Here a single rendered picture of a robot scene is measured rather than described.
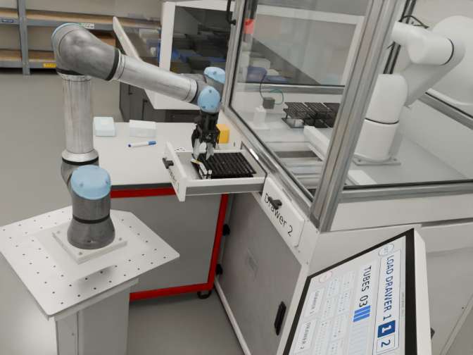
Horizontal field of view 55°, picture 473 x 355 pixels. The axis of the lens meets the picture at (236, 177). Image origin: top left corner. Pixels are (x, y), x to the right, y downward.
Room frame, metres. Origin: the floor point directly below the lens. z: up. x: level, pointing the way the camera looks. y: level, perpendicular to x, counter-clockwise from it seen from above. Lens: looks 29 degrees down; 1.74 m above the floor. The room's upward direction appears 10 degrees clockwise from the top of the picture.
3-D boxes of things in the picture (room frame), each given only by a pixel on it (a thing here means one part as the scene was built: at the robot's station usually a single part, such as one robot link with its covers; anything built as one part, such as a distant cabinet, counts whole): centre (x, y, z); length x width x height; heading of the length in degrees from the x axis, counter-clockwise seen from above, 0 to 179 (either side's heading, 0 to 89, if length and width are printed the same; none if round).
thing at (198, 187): (1.64, 0.05, 0.86); 0.40 x 0.26 x 0.06; 115
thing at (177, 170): (1.55, 0.24, 0.87); 0.29 x 0.02 x 0.11; 25
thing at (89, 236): (1.18, 0.44, 0.83); 0.15 x 0.15 x 0.10
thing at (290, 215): (1.40, -0.18, 0.87); 0.29 x 0.02 x 0.11; 25
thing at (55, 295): (1.16, 0.45, 0.70); 0.45 x 0.44 x 0.12; 139
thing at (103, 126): (2.03, 0.69, 0.78); 0.15 x 0.10 x 0.04; 23
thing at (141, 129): (2.07, 0.51, 0.79); 0.13 x 0.09 x 0.05; 105
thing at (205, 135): (1.56, 0.14, 1.08); 0.09 x 0.08 x 0.12; 25
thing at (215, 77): (1.57, 0.14, 1.24); 0.09 x 0.08 x 0.11; 124
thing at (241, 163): (1.63, 0.06, 0.87); 0.22 x 0.18 x 0.06; 115
